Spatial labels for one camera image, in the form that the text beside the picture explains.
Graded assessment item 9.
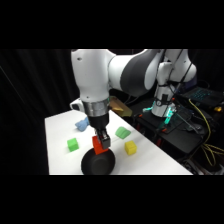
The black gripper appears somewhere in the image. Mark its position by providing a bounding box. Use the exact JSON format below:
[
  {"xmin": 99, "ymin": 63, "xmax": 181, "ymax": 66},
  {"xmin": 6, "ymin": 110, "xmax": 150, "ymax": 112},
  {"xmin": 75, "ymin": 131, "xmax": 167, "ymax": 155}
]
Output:
[{"xmin": 87, "ymin": 113, "xmax": 112, "ymax": 150}]

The red cube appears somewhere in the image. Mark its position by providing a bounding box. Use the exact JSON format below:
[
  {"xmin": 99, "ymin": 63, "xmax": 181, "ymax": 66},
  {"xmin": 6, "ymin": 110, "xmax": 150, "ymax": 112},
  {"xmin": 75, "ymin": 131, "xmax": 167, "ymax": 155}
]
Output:
[{"xmin": 91, "ymin": 135, "xmax": 110, "ymax": 155}]

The black bowl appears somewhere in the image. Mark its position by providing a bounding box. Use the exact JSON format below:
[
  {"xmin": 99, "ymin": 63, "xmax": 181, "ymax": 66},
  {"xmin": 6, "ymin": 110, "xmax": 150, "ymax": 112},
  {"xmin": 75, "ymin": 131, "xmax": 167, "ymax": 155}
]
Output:
[{"xmin": 80, "ymin": 148, "xmax": 117, "ymax": 176}]

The green cube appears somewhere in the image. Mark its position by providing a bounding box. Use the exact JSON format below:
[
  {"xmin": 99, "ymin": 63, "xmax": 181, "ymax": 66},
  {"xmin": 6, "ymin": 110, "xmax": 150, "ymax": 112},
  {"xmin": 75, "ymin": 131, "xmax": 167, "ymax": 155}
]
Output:
[{"xmin": 66, "ymin": 137, "xmax": 80, "ymax": 153}]

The yellow cube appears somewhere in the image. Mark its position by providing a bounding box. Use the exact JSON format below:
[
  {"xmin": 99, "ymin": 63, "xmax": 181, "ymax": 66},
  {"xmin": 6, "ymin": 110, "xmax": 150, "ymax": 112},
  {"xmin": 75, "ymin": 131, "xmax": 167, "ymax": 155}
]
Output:
[{"xmin": 124, "ymin": 140, "xmax": 138, "ymax": 156}]

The green foam wedge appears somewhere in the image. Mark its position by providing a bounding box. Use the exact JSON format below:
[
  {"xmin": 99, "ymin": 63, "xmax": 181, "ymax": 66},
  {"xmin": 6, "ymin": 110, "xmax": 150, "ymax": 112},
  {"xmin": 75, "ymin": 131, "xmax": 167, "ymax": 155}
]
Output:
[{"xmin": 114, "ymin": 126, "xmax": 132, "ymax": 140}]

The tan cardboard box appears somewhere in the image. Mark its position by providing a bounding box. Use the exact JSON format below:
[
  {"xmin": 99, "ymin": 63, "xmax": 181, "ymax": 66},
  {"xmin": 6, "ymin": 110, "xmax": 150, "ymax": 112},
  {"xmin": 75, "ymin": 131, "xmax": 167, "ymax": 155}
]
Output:
[{"xmin": 109, "ymin": 95, "xmax": 134, "ymax": 118}]

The black robot stand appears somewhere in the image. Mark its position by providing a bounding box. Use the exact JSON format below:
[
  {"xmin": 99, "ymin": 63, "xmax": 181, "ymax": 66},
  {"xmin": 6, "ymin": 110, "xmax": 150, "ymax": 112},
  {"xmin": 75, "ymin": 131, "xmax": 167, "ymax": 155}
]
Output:
[{"xmin": 132, "ymin": 105, "xmax": 208, "ymax": 158}]

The black curtain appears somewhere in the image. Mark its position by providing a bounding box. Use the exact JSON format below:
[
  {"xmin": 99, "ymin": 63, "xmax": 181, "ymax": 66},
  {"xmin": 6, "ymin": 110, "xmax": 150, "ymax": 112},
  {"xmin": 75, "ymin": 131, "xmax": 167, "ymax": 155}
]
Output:
[{"xmin": 0, "ymin": 49, "xmax": 81, "ymax": 176}]

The black backlit keyboard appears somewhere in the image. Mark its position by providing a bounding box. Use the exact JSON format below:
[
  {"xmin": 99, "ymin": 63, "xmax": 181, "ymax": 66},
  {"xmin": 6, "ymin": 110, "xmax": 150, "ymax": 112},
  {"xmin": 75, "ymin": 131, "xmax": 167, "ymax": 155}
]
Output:
[{"xmin": 182, "ymin": 86, "xmax": 224, "ymax": 108}]

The yellow cable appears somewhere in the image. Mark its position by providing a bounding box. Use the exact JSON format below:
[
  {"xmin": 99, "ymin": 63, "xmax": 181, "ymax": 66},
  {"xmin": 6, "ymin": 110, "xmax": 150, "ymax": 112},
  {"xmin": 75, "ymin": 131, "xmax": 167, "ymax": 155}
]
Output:
[{"xmin": 187, "ymin": 98, "xmax": 224, "ymax": 168}]

